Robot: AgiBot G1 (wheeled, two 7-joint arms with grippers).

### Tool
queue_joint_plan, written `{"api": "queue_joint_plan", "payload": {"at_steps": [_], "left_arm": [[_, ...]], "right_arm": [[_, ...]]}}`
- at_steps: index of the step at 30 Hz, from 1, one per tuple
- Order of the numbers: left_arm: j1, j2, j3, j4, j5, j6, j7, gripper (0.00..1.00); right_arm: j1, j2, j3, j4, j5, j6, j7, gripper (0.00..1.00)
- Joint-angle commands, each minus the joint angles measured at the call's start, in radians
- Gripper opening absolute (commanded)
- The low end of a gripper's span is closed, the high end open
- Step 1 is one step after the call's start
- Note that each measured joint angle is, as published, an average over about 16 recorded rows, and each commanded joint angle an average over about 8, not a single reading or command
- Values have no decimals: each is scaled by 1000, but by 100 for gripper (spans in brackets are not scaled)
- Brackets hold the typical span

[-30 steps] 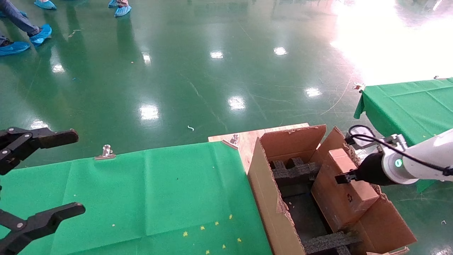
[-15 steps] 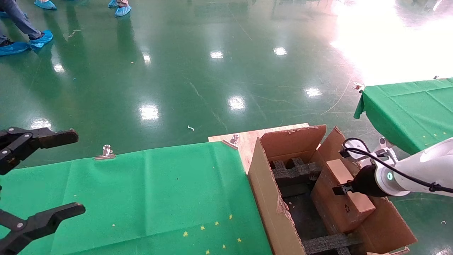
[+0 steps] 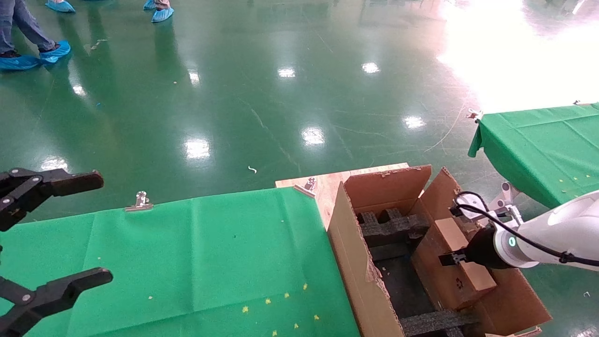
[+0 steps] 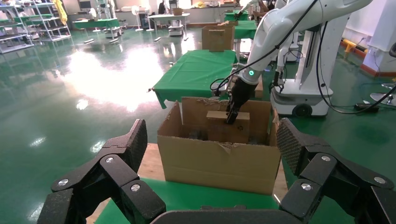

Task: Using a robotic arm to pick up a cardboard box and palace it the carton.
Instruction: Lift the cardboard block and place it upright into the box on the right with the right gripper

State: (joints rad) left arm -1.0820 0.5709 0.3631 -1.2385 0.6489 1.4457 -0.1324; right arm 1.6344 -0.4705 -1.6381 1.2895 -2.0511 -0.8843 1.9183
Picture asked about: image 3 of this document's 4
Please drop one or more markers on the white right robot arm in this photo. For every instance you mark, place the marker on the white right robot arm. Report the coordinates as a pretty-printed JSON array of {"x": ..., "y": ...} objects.
[{"x": 561, "y": 229}]

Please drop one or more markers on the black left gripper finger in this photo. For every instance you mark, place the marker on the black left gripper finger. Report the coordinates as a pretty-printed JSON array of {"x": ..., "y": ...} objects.
[
  {"x": 70, "y": 288},
  {"x": 61, "y": 182}
]

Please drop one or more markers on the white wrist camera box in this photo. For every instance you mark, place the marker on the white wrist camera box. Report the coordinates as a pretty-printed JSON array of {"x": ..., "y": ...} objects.
[{"x": 470, "y": 203}]

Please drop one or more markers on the large open brown carton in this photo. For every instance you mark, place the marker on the large open brown carton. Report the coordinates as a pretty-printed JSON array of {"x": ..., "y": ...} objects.
[{"x": 355, "y": 262}]

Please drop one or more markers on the green tablecloth with hanging corner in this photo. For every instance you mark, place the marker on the green tablecloth with hanging corner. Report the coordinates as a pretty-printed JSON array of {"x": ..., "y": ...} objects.
[{"x": 543, "y": 150}]

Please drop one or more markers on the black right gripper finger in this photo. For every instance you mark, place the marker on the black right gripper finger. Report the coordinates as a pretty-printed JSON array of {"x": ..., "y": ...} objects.
[{"x": 453, "y": 259}]

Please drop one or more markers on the small brown cardboard box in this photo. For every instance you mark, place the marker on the small brown cardboard box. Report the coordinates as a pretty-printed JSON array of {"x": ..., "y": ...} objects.
[{"x": 449, "y": 285}]

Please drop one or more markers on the blue shoe cover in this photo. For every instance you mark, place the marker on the blue shoe cover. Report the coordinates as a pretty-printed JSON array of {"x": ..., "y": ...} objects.
[
  {"x": 162, "y": 14},
  {"x": 59, "y": 5},
  {"x": 18, "y": 62},
  {"x": 56, "y": 50},
  {"x": 149, "y": 4}
]

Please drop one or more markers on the blue jeans trousers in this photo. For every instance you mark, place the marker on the blue jeans trousers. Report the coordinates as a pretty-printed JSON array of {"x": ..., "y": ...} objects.
[{"x": 25, "y": 23}]

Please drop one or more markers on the white table leg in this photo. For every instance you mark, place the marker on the white table leg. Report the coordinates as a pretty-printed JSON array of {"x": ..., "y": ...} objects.
[{"x": 503, "y": 194}]

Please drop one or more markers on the large green tablecloth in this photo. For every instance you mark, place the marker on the large green tablecloth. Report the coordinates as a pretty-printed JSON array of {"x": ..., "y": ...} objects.
[{"x": 187, "y": 262}]

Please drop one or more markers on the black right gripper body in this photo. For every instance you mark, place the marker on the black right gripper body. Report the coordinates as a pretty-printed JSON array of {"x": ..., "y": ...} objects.
[{"x": 484, "y": 248}]

